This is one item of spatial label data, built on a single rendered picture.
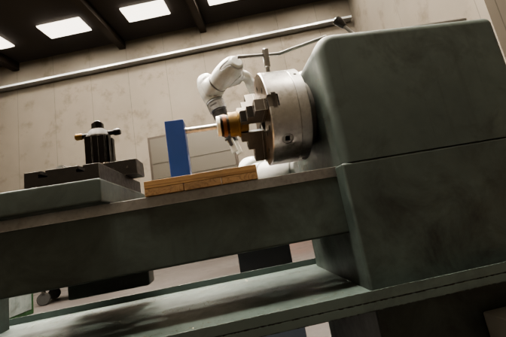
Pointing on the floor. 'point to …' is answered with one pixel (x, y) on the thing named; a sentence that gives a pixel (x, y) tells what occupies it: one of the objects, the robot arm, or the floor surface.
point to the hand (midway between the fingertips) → (235, 147)
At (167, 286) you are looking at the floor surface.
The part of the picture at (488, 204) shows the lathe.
